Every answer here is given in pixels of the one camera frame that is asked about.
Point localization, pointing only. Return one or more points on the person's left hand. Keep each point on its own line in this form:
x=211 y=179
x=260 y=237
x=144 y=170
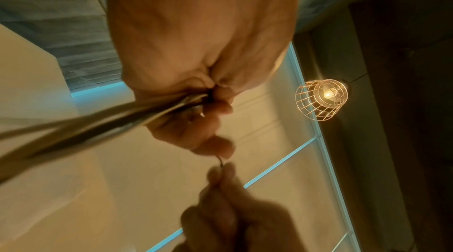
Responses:
x=201 y=21

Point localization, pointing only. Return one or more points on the person's right hand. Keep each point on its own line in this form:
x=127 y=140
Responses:
x=233 y=217

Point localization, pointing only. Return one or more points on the white table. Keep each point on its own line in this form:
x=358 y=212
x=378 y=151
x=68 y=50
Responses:
x=32 y=83

